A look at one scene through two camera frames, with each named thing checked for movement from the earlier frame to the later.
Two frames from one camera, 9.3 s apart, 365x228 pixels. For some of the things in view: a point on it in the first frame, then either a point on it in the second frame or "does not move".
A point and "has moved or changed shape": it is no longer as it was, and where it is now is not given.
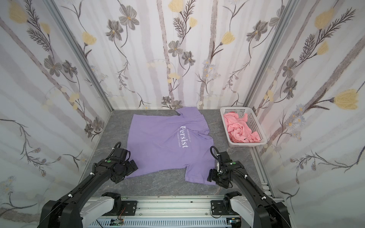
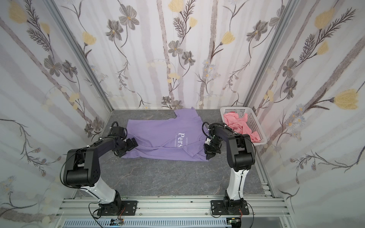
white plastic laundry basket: x=242 y=127 does not move
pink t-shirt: x=238 y=129 does not move
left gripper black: x=131 y=168 → x=131 y=146
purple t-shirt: x=165 y=141 has moved or changed shape
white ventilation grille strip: x=196 y=223 does not move
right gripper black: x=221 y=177 → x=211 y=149
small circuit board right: x=235 y=222 does not move
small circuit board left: x=116 y=222 does not move
